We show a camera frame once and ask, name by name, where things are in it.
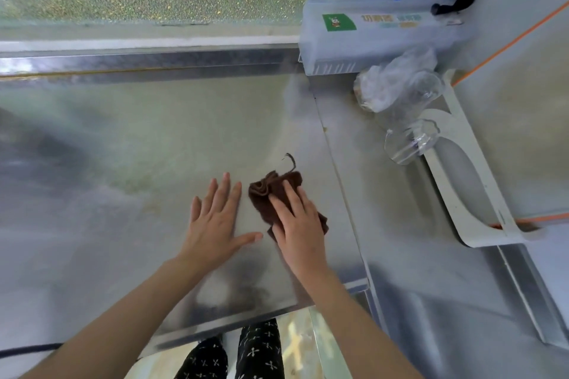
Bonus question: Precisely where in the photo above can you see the person's right forearm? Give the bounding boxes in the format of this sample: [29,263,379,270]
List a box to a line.
[311,272,426,379]

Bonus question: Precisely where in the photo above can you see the person's left hand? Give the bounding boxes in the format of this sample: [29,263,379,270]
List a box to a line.
[177,172,264,275]

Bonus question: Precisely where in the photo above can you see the orange rim cutting board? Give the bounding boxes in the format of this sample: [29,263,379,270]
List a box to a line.
[451,0,569,229]

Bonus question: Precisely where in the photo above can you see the black floor cable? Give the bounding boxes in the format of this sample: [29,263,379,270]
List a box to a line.
[0,342,63,359]

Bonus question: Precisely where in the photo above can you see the brown cleaning cloth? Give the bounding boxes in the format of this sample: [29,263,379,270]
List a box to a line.
[248,153,330,242]

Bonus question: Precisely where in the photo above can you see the person's left forearm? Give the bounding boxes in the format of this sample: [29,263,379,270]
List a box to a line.
[20,256,210,379]

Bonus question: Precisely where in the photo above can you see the black patterned trousers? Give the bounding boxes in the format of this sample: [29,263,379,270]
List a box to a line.
[174,319,285,379]

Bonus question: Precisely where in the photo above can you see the stainless steel countertop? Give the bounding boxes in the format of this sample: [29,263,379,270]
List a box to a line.
[0,43,569,357]

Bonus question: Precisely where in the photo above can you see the person's right hand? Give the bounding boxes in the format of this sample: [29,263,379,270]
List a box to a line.
[268,179,330,287]

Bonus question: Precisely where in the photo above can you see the white cutting board stand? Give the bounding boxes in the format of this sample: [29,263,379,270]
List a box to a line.
[417,68,545,249]

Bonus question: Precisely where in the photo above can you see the crumpled white plastic bag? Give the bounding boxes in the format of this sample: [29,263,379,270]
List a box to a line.
[353,46,439,114]

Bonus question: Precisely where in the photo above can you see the white wrap box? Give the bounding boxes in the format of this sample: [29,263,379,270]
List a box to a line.
[298,0,472,76]

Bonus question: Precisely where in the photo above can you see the small clear glass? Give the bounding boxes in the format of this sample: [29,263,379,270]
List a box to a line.
[384,118,441,166]

